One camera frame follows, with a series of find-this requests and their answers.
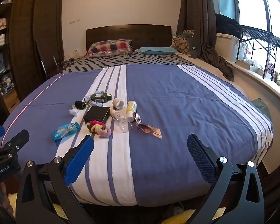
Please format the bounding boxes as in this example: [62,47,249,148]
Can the black white patterned blanket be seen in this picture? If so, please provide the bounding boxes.
[62,51,197,74]

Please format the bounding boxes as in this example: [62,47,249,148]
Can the white storage box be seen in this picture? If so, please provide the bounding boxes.
[216,33,241,63]

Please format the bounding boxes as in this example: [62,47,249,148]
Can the plaid pillow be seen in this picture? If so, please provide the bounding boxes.
[85,39,133,58]

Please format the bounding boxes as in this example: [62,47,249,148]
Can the dark wooden wardrobe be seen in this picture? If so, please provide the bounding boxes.
[0,0,66,104]

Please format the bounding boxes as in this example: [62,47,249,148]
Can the white tape roll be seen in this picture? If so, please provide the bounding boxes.
[112,98,124,110]

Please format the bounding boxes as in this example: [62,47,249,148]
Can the clear plastic bottle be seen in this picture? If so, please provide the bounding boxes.
[110,109,134,133]

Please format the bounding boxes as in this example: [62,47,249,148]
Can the blue wet wipes packet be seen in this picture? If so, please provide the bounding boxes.
[52,122,81,142]

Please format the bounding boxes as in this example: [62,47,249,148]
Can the black flat box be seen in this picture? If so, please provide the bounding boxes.
[83,106,111,124]

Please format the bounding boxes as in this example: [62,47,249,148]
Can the brown patterned ribbon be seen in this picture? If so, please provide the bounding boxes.
[133,112,163,140]

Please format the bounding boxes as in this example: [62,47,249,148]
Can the white slipper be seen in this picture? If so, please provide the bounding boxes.
[165,202,185,218]

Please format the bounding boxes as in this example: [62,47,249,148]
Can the cardboard boxes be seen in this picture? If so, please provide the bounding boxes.
[235,59,265,75]

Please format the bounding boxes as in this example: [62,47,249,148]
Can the black thread spool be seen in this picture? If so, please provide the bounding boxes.
[74,100,86,111]

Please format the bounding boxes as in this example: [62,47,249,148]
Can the teal pillow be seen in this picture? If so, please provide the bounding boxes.
[137,47,178,55]

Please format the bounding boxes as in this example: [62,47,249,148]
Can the patterned plush cushion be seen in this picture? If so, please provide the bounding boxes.
[171,29,196,58]

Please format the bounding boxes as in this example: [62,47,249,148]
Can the person's left hand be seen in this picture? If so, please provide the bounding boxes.
[0,182,14,215]

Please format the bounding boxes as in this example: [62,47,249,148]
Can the blue white striped bedspread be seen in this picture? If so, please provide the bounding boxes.
[0,64,274,208]

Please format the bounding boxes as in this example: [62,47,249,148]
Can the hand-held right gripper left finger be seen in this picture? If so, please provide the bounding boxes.
[15,135,95,224]

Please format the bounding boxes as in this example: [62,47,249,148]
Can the lilac pink scrunchie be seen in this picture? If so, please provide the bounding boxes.
[97,127,111,138]

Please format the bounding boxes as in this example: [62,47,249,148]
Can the dark wooden headboard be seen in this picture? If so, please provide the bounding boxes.
[86,24,173,52]

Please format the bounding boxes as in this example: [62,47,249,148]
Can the yellow bottle with white cap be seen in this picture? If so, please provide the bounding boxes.
[126,100,138,122]

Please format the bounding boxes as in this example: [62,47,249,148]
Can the black metal rack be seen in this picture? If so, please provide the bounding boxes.
[235,24,280,79]

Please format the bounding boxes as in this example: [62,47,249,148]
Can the white cables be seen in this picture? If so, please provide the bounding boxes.
[58,55,85,67]

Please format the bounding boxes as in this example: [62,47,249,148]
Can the dark green bottle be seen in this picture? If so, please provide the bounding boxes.
[91,93,113,103]

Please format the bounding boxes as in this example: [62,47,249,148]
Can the green cloth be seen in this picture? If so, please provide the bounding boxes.
[251,98,272,122]

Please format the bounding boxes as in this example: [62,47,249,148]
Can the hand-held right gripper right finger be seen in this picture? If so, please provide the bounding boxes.
[187,133,265,224]

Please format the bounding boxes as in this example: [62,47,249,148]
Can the window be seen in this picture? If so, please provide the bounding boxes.
[216,0,280,64]

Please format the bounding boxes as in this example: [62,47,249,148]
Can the stack of folded clothes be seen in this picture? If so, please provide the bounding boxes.
[0,17,15,92]

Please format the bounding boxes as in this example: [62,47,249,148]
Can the metal folding chair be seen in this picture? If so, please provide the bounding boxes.
[36,40,59,80]

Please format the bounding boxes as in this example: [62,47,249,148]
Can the black garment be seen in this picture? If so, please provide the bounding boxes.
[215,13,242,38]

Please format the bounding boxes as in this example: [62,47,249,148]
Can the brown curtain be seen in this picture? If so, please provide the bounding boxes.
[176,0,235,83]

